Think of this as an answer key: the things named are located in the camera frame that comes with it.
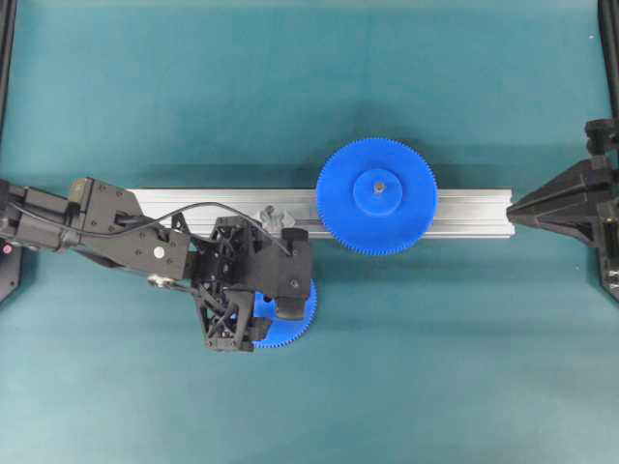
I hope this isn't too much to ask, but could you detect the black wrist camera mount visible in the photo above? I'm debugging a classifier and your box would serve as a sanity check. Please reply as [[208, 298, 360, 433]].
[[241, 228, 313, 321]]

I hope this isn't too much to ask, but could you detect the clear shaft mount bracket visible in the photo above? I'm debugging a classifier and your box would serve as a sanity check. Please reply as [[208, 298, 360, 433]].
[[258, 205, 296, 234]]

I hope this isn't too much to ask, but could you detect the black right frame post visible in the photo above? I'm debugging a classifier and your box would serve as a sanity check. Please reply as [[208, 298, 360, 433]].
[[598, 0, 618, 119]]

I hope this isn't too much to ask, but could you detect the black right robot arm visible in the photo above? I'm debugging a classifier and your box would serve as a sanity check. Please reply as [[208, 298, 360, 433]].
[[506, 119, 618, 299]]

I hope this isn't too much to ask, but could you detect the black frame post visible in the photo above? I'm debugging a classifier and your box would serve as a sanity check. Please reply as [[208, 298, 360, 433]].
[[598, 0, 618, 119], [0, 0, 17, 128]]

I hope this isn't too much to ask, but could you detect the aluminium extrusion rail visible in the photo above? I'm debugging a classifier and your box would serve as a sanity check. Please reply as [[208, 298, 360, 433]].
[[132, 188, 515, 239]]

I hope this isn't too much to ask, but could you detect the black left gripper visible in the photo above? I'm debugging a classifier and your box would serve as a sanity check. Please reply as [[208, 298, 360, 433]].
[[187, 216, 272, 353]]

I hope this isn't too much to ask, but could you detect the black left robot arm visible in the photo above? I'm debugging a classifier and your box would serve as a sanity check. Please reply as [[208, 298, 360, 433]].
[[1, 178, 270, 352]]

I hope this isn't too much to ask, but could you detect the large blue gear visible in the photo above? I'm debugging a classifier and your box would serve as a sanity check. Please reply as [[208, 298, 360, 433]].
[[315, 137, 438, 256]]

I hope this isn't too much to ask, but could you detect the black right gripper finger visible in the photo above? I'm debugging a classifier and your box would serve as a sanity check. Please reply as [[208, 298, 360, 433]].
[[506, 159, 600, 247]]

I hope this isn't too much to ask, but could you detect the small blue gear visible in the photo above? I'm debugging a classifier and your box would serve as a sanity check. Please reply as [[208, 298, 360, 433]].
[[253, 280, 318, 348]]

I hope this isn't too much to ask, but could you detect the black left frame post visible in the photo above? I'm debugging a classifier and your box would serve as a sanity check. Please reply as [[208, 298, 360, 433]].
[[0, 0, 17, 128]]

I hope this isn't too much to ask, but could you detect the black camera cable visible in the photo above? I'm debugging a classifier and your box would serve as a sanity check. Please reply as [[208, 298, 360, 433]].
[[67, 201, 294, 257]]

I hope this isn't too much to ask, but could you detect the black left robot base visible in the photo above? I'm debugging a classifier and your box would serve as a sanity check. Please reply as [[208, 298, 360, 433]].
[[0, 239, 23, 303]]

